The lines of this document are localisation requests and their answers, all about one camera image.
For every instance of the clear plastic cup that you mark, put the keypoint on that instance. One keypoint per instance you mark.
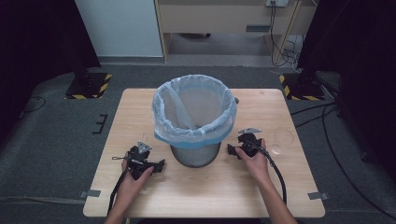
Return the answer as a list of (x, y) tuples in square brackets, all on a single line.
[(281, 140)]

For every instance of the white panel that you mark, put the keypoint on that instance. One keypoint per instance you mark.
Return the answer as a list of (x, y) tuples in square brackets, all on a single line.
[(118, 28)]

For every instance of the light wooden desk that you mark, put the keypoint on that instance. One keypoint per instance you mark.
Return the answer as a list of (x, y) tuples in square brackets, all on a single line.
[(218, 18)]

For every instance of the wall power socket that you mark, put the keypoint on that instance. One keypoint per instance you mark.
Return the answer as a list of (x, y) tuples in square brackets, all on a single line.
[(276, 2)]

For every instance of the person's left hand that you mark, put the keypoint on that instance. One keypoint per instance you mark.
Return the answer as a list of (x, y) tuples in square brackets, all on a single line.
[(134, 185)]

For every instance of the grey tape strip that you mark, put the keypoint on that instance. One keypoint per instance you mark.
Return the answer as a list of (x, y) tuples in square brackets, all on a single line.
[(90, 193), (317, 196)]

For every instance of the white and blue bin bag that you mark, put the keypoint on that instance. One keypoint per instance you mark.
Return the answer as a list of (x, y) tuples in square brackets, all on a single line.
[(174, 124)]

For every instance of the person's right hand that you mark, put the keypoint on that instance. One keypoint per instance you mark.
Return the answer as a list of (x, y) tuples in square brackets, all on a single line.
[(257, 168)]

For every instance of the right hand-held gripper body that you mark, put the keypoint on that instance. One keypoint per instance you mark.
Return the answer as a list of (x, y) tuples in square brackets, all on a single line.
[(249, 143)]

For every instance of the dark curtain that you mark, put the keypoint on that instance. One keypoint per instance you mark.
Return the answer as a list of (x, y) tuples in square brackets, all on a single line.
[(358, 62), (34, 46)]

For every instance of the black stand base striped tape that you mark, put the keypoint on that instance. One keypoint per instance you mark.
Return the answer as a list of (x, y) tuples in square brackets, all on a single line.
[(88, 85), (300, 88)]

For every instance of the grey metal trash bin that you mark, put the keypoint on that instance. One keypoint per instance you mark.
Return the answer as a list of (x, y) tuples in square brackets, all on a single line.
[(195, 155)]

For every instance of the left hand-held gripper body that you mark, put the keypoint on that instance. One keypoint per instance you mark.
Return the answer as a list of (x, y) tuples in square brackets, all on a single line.
[(138, 160)]

